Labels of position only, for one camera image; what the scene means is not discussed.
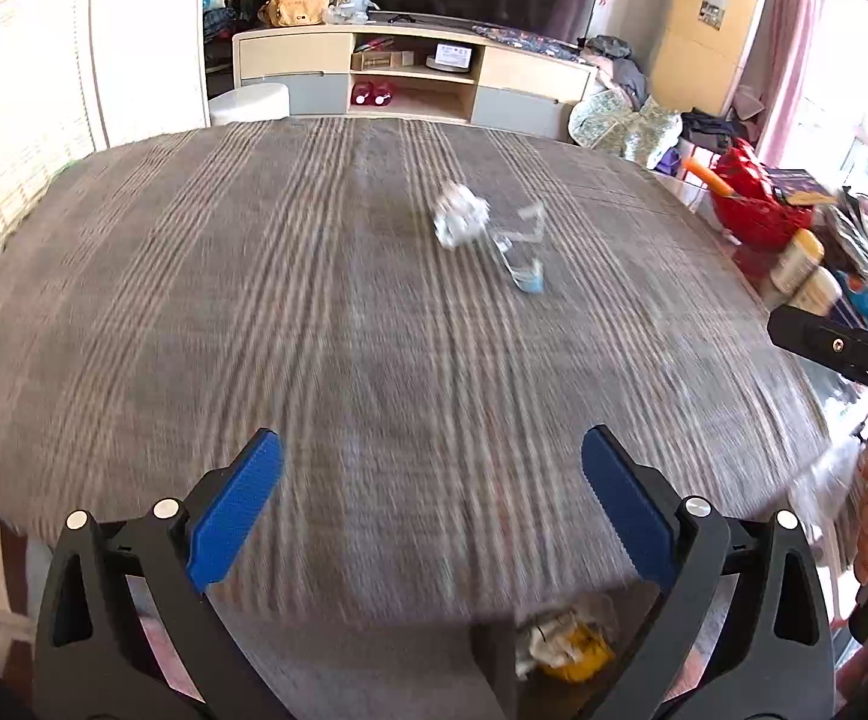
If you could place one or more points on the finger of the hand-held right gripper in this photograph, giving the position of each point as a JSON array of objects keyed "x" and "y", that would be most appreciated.
[{"x": 831, "y": 345}]

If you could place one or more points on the dark purple box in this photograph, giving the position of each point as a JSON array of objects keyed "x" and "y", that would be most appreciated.
[{"x": 793, "y": 184}]

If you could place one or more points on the grey clothes pile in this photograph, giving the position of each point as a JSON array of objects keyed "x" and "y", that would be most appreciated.
[{"x": 614, "y": 64}]

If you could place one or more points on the wooden television stand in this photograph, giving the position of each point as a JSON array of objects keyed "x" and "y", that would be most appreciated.
[{"x": 291, "y": 56}]

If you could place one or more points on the red slippers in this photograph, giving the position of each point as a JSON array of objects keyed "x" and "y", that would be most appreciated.
[{"x": 372, "y": 94}]

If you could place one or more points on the silver foil packet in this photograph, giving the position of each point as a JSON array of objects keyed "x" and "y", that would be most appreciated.
[{"x": 850, "y": 232}]

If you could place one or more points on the tall cardboard box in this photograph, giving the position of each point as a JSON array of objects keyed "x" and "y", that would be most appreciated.
[{"x": 711, "y": 30}]

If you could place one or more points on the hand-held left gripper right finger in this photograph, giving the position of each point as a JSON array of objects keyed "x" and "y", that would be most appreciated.
[{"x": 629, "y": 506}]

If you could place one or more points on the white round device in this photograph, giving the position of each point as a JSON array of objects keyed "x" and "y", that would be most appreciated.
[{"x": 451, "y": 58}]

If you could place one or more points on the dark waste bin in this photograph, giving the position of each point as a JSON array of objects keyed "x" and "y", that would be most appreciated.
[{"x": 494, "y": 652}]

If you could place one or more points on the cream woven screen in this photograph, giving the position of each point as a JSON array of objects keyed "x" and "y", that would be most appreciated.
[{"x": 14, "y": 90}]

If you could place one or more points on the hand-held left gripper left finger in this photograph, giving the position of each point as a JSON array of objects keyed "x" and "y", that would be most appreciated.
[{"x": 235, "y": 510}]

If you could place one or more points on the small cardboard box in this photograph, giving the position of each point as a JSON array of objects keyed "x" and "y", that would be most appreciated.
[{"x": 381, "y": 61}]

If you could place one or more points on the pink curtain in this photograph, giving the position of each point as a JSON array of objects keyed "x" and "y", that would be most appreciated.
[{"x": 793, "y": 52}]

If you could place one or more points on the dark patterned cloth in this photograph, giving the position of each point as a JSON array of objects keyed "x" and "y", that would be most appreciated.
[{"x": 527, "y": 41}]

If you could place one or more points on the white bottle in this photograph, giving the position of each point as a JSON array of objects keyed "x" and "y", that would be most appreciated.
[
  {"x": 816, "y": 292},
  {"x": 797, "y": 262}
]

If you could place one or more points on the blue snack packet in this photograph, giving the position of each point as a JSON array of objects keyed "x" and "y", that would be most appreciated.
[{"x": 861, "y": 300}]

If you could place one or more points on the red plastic basket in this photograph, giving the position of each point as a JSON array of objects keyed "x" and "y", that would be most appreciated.
[{"x": 760, "y": 214}]

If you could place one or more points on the floral cloth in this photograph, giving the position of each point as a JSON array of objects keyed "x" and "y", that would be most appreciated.
[{"x": 621, "y": 127}]

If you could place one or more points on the black bag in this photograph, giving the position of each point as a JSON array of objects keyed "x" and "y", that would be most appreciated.
[{"x": 707, "y": 131}]

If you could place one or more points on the white round stool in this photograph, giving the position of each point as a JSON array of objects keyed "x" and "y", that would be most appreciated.
[{"x": 250, "y": 103}]

